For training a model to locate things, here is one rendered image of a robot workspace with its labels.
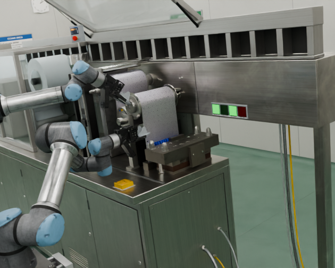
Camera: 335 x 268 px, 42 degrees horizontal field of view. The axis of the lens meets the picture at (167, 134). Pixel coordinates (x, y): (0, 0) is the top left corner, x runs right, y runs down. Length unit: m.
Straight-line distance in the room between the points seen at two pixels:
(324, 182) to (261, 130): 3.07
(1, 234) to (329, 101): 1.46
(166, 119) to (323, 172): 0.87
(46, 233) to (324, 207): 1.35
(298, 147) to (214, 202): 2.72
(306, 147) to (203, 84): 2.75
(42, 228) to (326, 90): 1.30
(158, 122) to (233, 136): 3.28
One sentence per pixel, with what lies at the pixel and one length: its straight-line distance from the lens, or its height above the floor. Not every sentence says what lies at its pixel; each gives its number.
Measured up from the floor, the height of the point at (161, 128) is 1.10.
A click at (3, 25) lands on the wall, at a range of 7.89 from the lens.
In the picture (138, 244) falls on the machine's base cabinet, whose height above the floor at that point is 0.63.
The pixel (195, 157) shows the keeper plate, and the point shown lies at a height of 0.96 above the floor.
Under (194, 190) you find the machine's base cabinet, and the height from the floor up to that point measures 0.80.
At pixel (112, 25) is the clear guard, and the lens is 2.99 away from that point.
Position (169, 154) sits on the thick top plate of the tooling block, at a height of 1.02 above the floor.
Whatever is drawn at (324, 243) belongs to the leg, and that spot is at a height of 0.49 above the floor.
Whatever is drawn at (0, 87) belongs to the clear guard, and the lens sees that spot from 3.48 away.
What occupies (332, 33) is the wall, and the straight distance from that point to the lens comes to 4.57.
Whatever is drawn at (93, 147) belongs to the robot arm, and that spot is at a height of 1.12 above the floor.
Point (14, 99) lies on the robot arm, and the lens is 2.05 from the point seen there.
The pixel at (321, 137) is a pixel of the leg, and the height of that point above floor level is 1.05.
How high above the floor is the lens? 1.66
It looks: 14 degrees down
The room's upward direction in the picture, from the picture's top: 7 degrees counter-clockwise
